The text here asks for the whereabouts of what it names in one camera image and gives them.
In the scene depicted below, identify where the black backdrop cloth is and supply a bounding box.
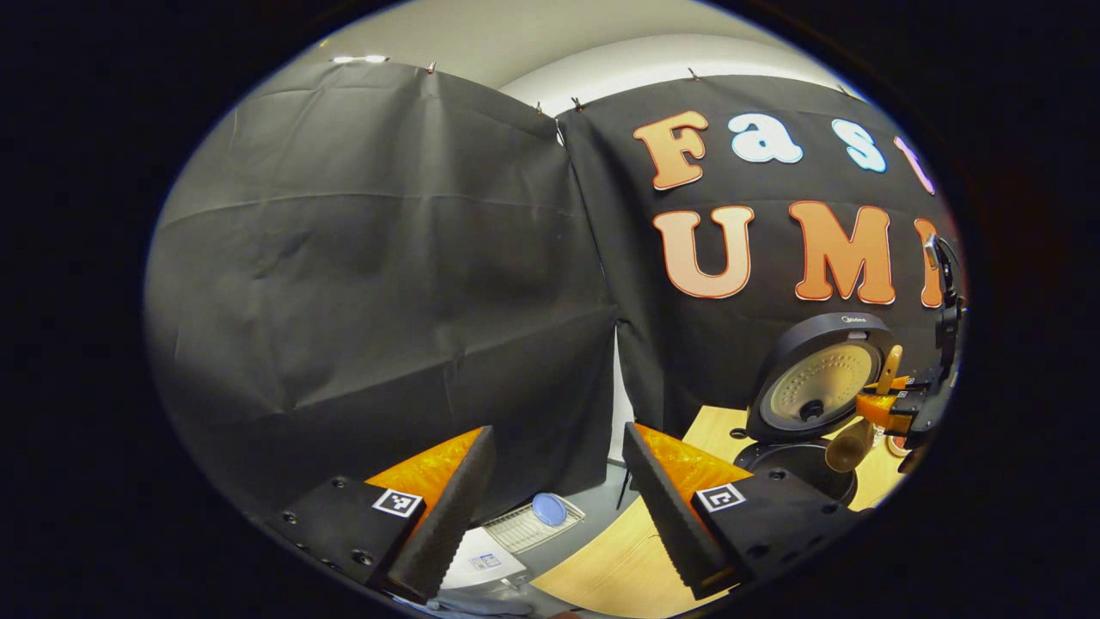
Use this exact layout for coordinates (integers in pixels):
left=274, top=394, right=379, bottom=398
left=142, top=58, right=968, bottom=525

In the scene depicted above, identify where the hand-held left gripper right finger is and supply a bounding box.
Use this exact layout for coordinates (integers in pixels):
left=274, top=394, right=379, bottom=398
left=620, top=421, right=865, bottom=601

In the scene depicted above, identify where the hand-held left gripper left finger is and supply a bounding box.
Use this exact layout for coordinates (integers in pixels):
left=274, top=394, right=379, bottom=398
left=262, top=426, right=498, bottom=603

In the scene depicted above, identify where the white box with label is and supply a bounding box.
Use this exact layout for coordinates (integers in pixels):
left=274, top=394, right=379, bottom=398
left=438, top=526, right=530, bottom=594

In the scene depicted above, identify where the wooden spoon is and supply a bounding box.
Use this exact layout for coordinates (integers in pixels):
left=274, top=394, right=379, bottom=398
left=825, top=344, right=905, bottom=474

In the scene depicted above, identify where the white wire rack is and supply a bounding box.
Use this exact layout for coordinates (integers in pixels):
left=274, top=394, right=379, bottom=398
left=481, top=497, right=587, bottom=554

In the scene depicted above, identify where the black and silver rice cooker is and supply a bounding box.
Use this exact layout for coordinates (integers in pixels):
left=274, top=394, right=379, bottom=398
left=732, top=312, right=901, bottom=508

